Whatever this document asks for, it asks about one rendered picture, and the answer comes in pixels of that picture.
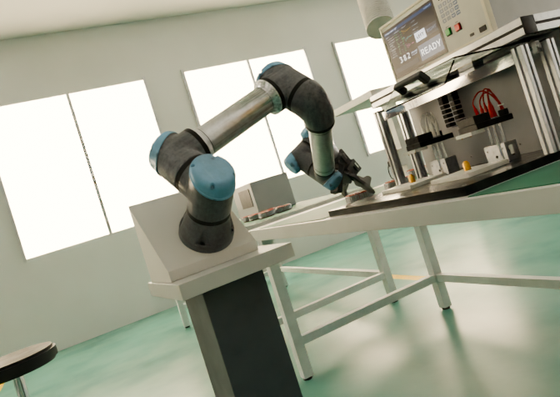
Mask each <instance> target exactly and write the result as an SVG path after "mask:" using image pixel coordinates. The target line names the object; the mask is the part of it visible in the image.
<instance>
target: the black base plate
mask: <svg viewBox="0 0 560 397"><path fill-rule="evenodd" d="M558 160H560V151H557V152H556V153H549V154H545V155H544V153H543V150H542V149H541V150H537V151H533V152H530V153H523V154H521V157H520V158H515V159H514V160H511V161H509V163H507V164H504V165H502V166H500V167H497V168H493V169H491V170H488V171H486V172H484V173H480V174H478V175H475V176H472V177H471V178H463V179H459V180H454V181H450V182H446V183H438V184H434V185H431V183H426V184H424V185H421V186H419V187H416V188H412V189H409V190H404V191H400V192H396V193H388V194H384V195H383V194H382V193H377V194H374V195H373V196H370V197H367V198H363V199H360V200H358V201H356V202H353V203H350V204H346V205H344V206H342V207H339V208H336V209H332V210H329V211H328V213H329V216H330V217H335V216H340V215H346V214H356V213H361V212H367V211H373V210H378V209H388V208H394V207H399V206H405V205H410V204H420V203H426V202H432V201H437V200H443V199H452V198H458V197H463V196H468V195H470V194H473V193H476V192H478V191H481V190H484V189H485V188H489V187H492V186H493V185H496V184H498V183H502V182H504V181H507V180H509V179H511V178H515V177H517V176H519V175H522V174H524V173H527V172H530V171H532V170H534V169H536V168H541V167H542V166H545V165H547V164H550V163H553V162H555V161H558Z"/></svg>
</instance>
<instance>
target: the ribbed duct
mask: <svg viewBox="0 0 560 397"><path fill-rule="evenodd" d="M357 4H358V6H359V9H360V12H361V15H362V20H363V23H364V26H365V28H366V31H367V35H368V36H369V37H370V38H374V39H381V38H382V37H381V34H380V32H379V28H380V27H381V26H383V25H384V24H386V23H387V22H389V21H390V20H391V19H393V18H394V16H393V12H392V9H391V7H390V4H389V2H388V0H357Z"/></svg>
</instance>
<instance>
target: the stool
mask: <svg viewBox="0 0 560 397"><path fill-rule="evenodd" d="M57 353H58V349H57V346H56V344H55V343H52V342H44V343H40V344H35V345H32V346H29V347H27V348H24V349H20V350H17V351H15V352H12V353H11V354H6V355H4V356H3V357H0V384H3V383H6V382H8V381H10V380H12V381H13V384H14V388H15V390H16V393H17V397H30V394H29V391H28V387H27V384H26V381H25V378H24V375H25V374H28V373H30V372H32V371H34V370H35V369H38V368H40V367H42V366H44V365H45V364H47V363H48V362H50V361H51V360H53V359H54V358H55V357H56V354H57Z"/></svg>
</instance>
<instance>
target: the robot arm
mask: <svg viewBox="0 0 560 397"><path fill-rule="evenodd" d="M284 109H287V110H288V111H290V112H292V113H294V114H296V115H297V116H298V117H300V119H301V120H302V121H303V122H304V126H305V128H304V129H303V130H302V132H301V133H300V135H301V137H302V140H301V142H300V143H299V144H298V145H297V146H296V147H295V148H294V149H293V150H292V151H291V152H290V153H289V154H288V155H287V157H286V158H285V159H284V160H283V162H284V165H285V166H286V168H287V169H288V170H289V171H290V172H292V173H295V174H297V173H299V172H301V171H302V172H304V173H305V174H306V175H307V176H309V177H310V178H312V179H314V180H315V181H317V182H318V183H320V184H321V185H322V186H323V187H325V188H327V189H329V190H330V193H332V194H337V193H341V194H342V195H343V196H344V197H346V196H347V195H348V194H347V192H348V191H347V189H348V185H349V184H350V183H352V181H354V183H355V185H356V186H358V187H361V188H363V189H364V190H367V191H368V192H369V193H375V191H374V189H373V188H372V187H371V186H370V184H371V180H372V178H371V177H370V176H366V177H364V178H363V177H361V176H357V174H358V172H360V170H361V167H360V166H359V164H358V163H357V162H356V161H355V159H350V158H349V157H348V156H347V155H346V154H345V152H344V151H343V150H342V149H339V150H338V149H337V147H336V146H335V145H334V144H333V126H334V124H335V116H334V111H333V106H332V103H331V101H330V98H329V96H328V94H327V93H326V91H325V90H324V88H323V87H322V86H321V85H320V84H319V83H318V82H317V81H315V80H313V79H311V78H310V77H308V76H306V75H304V74H303V73H300V72H299V71H298V70H296V69H294V68H293V67H292V66H290V65H288V64H286V63H283V62H279V61H275V62H271V63H269V64H267V65H266V66H264V67H263V68H262V70H261V72H260V73H259V74H258V76H257V79H256V82H255V84H254V89H253V90H252V91H251V92H250V93H248V94H246V95H245V96H244V97H242V98H240V99H239V100H238V101H237V102H235V103H233V104H232V105H230V106H229V107H227V108H225V109H224V110H223V111H222V112H220V113H219V114H217V115H216V116H214V117H213V118H211V119H209V120H208V121H207V122H206V123H204V124H202V125H201V126H199V127H198V128H196V129H193V128H186V129H184V130H183V131H182V132H181V133H179V134H177V133H176V132H173V131H166V132H164V133H162V134H160V135H159V136H158V137H157V138H156V139H155V141H154V142H153V144H152V146H151V149H150V151H149V155H148V160H149V163H150V166H151V167H152V169H154V170H155V171H156V172H157V174H158V175H159V176H160V177H163V178H164V179H165V180H166V181H168V182H169V183H170V184H171V185H172V186H173V187H174V188H175V189H177V190H178V191H179V192H180V193H182V194H183V195H184V196H185V197H186V198H187V210H186V212H185V214H184V215H183V217H182V219H181V221H180V224H179V229H178V235H179V238H180V239H181V241H182V243H183V244H184V245H185V246H187V247H188V248H189V249H191V250H193V251H196V252H199V253H205V254H211V253H216V252H219V251H221V250H224V249H225V248H226V247H227V246H228V245H229V244H230V243H231V242H232V241H233V235H234V226H233V220H232V217H231V209H232V204H233V194H234V191H235V188H236V173H235V170H234V168H233V166H232V165H231V164H230V163H229V162H228V161H227V160H226V159H225V158H223V157H220V156H218V155H217V156H216V157H215V156H213V155H214V154H215V153H216V152H218V151H219V150H220V149H222V148H223V147H225V146H226V145H228V144H229V143H231V142H232V141H233V140H234V139H235V138H237V137H238V136H240V135H241V134H243V133H244V132H246V131H247V130H249V129H250V128H251V127H252V126H253V125H255V124H256V123H258V122H259V121H261V120H262V119H264V118H265V117H267V116H268V115H269V114H270V113H271V114H279V113H280V112H282V111H283V110H284ZM355 163H356V164H357V165H358V166H357V165H356V164H355ZM358 167H359V168H358Z"/></svg>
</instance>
